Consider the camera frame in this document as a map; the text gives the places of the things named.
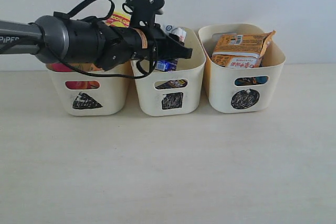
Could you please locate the purple juice carton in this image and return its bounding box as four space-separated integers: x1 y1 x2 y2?
155 79 187 90

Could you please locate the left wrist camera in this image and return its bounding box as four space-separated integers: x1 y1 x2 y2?
122 0 165 28

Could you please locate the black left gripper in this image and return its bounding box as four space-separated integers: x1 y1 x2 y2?
123 24 193 61

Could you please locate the cream bin triangle mark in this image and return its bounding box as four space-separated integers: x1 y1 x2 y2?
47 68 129 116

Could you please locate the cream bin circle mark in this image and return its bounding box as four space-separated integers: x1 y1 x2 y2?
198 24 286 113

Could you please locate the cream bin square mark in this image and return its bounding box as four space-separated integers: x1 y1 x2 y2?
135 27 206 116

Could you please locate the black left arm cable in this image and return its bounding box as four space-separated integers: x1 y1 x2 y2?
52 0 158 80

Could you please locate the orange snack bag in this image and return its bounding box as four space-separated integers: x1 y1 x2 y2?
210 30 276 69

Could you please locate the blue snack bag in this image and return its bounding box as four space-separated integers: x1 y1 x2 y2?
234 76 268 87

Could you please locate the yellow chips can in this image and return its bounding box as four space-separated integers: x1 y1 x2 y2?
70 10 132 72

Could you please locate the white blue milk carton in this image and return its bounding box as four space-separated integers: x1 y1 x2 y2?
155 24 187 72

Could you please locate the pink chips can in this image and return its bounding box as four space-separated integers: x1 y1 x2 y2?
46 63 101 90

